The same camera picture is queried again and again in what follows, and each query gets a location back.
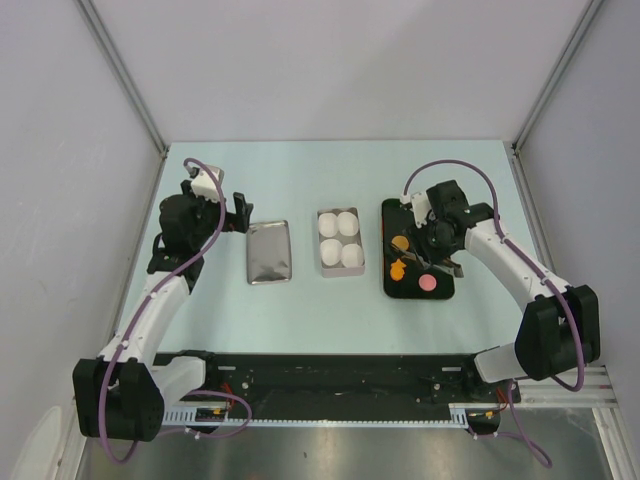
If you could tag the round orange cookie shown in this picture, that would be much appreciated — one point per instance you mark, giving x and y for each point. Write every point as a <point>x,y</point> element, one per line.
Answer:
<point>400,242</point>

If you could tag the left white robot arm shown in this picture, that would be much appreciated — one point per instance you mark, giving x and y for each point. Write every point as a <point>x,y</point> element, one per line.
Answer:
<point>120,394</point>

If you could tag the silver tin lid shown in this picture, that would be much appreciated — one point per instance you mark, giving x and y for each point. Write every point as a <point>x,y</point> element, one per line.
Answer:
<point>268,253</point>

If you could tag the white paper cup front-right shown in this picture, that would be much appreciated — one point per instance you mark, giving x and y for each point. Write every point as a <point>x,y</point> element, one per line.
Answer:
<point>352,256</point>

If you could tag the pink round cookie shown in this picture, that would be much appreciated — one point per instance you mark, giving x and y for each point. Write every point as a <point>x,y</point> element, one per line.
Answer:
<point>427,282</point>

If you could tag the lavender cookie tin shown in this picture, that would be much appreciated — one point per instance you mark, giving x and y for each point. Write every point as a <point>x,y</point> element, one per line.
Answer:
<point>339,271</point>

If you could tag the white paper cup back-left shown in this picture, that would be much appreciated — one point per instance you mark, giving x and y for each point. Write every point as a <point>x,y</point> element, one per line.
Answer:
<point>328,224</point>

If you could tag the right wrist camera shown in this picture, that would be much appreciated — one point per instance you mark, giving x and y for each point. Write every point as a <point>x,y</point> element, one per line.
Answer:
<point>419,206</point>

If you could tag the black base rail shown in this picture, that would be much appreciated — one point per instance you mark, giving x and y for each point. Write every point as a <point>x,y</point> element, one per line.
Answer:
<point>344,387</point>

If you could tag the left aluminium frame post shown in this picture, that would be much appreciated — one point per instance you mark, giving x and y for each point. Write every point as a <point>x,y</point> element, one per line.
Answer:
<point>106,44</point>

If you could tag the white cable duct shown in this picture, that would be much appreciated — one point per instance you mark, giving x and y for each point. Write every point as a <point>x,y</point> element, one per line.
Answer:
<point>455,416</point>

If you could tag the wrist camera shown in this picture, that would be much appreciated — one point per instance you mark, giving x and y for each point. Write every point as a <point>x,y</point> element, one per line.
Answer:
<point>203,186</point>
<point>419,206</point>

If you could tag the orange pineapple cookie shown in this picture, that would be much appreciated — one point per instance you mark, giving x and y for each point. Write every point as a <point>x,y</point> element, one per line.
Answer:
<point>397,270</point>

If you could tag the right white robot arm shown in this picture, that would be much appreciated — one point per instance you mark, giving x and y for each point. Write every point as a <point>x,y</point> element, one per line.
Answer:
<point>559,330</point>

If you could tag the black tray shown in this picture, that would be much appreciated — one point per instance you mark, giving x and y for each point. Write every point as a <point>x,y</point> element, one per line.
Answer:
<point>395,220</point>

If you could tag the white paper cup front-left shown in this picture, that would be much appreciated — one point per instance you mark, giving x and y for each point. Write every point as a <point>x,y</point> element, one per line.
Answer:
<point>330,250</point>

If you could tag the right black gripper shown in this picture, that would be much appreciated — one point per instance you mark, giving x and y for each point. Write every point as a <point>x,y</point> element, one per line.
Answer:
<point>420,246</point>

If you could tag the right aluminium frame post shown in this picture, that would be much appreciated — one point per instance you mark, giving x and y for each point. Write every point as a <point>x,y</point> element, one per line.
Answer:
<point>560,67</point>

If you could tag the metal tongs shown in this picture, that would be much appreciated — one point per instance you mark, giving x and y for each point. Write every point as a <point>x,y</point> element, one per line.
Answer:
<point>448,266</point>

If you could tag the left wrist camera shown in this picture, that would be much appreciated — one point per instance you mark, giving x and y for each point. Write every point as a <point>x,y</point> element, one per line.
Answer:
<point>203,186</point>

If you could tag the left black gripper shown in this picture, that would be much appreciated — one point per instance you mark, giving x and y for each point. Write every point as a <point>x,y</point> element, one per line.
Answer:
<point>236,221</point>

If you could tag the aluminium frame post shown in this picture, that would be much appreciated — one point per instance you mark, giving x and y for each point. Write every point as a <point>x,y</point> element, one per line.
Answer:
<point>560,67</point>
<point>106,44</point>

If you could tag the white paper cup back-right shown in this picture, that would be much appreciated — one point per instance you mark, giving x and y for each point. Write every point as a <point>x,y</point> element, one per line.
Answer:
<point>348,224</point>

